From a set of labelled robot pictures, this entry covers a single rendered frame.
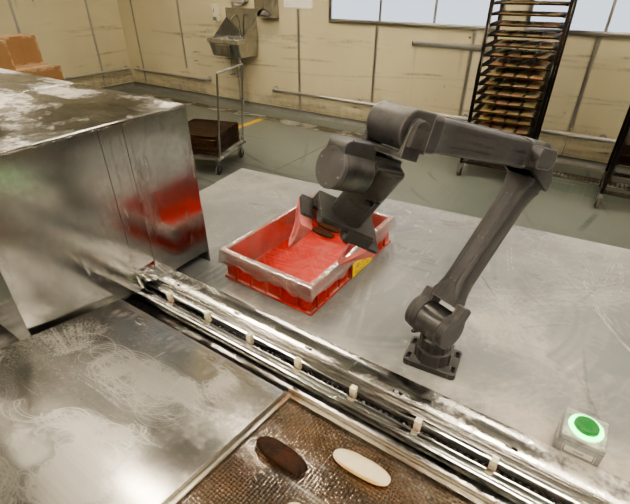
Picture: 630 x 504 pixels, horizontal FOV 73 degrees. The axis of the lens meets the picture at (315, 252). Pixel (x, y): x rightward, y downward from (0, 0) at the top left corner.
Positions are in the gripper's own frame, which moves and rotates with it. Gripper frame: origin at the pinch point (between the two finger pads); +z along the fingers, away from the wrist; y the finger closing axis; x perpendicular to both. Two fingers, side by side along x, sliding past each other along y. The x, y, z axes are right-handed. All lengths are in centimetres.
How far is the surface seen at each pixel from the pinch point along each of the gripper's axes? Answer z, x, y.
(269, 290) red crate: 40.7, 25.9, 11.4
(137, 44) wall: 314, 720, -106
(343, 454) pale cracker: 17.9, -25.1, 14.1
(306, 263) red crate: 40, 41, 24
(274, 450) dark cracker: 22.7, -24.2, 3.8
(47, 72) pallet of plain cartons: 219, 370, -137
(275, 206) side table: 53, 81, 20
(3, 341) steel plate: 73, 12, -45
